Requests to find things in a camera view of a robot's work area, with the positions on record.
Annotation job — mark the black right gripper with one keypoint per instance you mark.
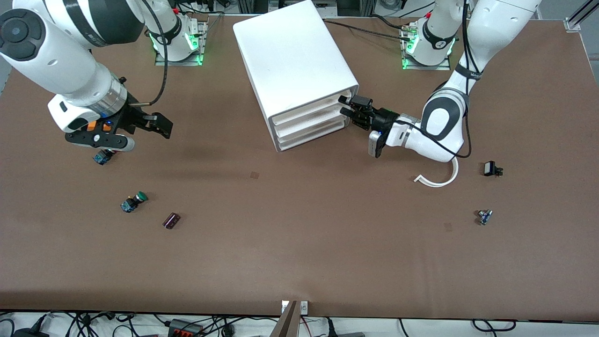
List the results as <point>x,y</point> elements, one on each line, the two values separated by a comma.
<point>129,117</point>

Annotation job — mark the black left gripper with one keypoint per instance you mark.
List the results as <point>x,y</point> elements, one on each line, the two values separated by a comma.
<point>384,119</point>

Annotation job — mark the white plastic drawer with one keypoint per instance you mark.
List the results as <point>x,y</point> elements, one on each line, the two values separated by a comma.
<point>311,136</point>
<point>311,124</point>
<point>309,111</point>

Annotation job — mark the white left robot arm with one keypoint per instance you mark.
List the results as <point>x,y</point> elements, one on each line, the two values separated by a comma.
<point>440,119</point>

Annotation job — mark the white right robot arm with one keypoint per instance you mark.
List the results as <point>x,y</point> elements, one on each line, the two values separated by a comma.
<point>70,70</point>

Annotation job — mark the white drawer cabinet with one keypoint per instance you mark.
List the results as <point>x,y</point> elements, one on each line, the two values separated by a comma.
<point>290,56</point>

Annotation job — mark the maroon cylindrical capacitor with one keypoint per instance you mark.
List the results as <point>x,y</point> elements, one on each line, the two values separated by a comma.
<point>171,221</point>

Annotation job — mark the white curved plastic clip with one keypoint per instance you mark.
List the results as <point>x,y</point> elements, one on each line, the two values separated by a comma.
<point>435,184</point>

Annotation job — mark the small chrome metal fitting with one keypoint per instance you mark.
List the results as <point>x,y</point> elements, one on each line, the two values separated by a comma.
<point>484,217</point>

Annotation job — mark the black power strip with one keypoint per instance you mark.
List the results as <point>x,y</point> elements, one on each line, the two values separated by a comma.
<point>185,328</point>

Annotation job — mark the brown wooden beam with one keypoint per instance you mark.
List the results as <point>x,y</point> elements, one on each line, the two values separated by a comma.
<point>288,323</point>

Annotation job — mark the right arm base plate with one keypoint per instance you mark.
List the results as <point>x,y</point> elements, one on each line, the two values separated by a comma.
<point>161,62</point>

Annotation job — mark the red push button switch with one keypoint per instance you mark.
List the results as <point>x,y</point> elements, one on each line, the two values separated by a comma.
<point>100,158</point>

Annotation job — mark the green push button switch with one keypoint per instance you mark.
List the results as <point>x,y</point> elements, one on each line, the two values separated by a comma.
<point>133,201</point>

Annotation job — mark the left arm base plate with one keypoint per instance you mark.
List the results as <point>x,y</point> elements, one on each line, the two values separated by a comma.
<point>444,67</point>

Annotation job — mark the black rectangular switch white face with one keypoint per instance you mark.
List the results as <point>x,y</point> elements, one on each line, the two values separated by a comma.
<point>490,168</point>

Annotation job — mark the small white bracket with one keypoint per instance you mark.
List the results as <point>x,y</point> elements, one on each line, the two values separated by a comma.
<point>304,307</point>
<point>284,307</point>

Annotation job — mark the aluminium corner post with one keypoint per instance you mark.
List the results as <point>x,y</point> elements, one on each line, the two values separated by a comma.
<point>572,23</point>

